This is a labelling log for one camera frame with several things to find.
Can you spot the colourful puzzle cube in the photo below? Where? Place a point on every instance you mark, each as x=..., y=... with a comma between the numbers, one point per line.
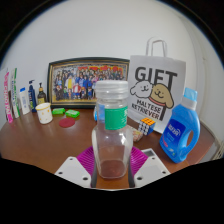
x=146, y=126

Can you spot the white bottle with blue cap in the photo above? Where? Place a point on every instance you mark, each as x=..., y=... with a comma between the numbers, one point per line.
x=24, y=103

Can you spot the white mug with yellow rim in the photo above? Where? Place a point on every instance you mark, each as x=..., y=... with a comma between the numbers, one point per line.
x=44, y=114

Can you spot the blue detergent bottle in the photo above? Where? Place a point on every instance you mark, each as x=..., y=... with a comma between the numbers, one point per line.
x=178, y=133

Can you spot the clear bottle with green label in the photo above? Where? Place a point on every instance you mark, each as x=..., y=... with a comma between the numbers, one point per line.
x=112, y=140

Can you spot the framed group picture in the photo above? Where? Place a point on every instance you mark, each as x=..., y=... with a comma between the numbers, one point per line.
x=76, y=83

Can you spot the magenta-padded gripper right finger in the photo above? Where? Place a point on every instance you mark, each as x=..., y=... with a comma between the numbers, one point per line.
x=150, y=170

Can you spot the white printed paper gift bag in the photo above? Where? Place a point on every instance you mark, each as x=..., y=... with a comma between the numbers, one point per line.
x=156, y=90

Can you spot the flat round red coaster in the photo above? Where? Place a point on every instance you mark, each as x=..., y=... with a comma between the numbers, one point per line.
x=66, y=122

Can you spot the dark pump bottle yellow label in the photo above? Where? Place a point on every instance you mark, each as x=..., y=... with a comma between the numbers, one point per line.
x=41, y=97

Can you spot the blue pump bottle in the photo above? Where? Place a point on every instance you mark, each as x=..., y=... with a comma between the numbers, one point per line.
x=32, y=98

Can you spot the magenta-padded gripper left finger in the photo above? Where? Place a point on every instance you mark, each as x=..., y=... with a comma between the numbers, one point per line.
x=73, y=170

